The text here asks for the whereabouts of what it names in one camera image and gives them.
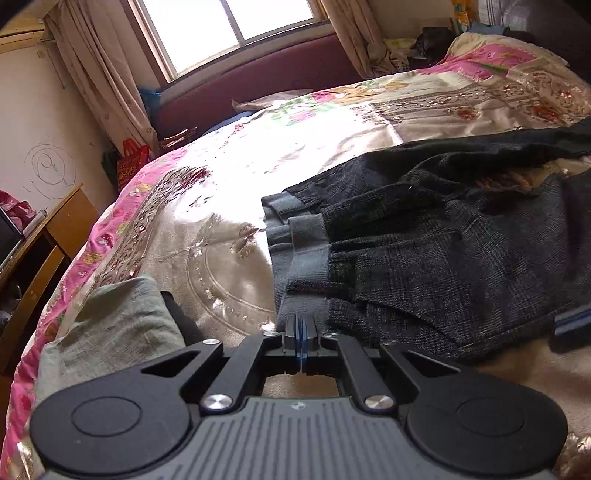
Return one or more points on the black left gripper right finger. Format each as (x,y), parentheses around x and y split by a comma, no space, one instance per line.
(465,420)

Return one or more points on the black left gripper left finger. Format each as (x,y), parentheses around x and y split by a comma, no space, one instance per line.
(140,422)

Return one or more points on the left beige curtain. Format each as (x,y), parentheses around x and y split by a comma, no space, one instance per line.
(92,52)

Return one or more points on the window with frame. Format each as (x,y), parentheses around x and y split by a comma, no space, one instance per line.
(180,36)

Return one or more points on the pink bag on desk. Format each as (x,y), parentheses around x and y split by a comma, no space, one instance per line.
(20,212)

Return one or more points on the dark monitor on desk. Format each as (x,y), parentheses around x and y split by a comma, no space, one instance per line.
(10,239)

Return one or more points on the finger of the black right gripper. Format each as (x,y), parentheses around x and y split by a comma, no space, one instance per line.
(572,330)

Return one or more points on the pillow under floral cover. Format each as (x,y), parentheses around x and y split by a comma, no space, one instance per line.
(483,56)

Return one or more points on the dark wooden headboard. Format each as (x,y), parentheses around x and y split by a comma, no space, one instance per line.
(562,27)

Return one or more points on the floral satin bedspread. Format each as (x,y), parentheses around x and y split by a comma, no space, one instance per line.
(192,220)

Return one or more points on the blue bag by curtain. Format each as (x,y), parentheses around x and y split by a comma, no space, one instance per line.
(151,100)

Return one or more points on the yellow orange box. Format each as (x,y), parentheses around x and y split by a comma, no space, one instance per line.
(465,13)

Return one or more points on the dark grey checked pants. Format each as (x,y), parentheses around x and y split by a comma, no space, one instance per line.
(413,244)

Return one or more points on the folded grey-green garment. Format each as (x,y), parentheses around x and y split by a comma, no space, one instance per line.
(119,325)

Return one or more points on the wooden desk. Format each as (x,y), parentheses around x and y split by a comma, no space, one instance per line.
(35,268)

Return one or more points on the right beige curtain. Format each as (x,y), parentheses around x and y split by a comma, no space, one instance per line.
(360,36)

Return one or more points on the black clothes pile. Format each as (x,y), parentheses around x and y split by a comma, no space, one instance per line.
(430,47)

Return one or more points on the beige curtain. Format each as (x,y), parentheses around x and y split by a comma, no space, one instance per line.
(92,52)
(360,36)

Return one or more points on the red shopping bag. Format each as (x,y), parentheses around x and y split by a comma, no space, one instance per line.
(134,158)

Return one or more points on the folded black garment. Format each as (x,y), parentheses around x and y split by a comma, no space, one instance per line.
(187,327)

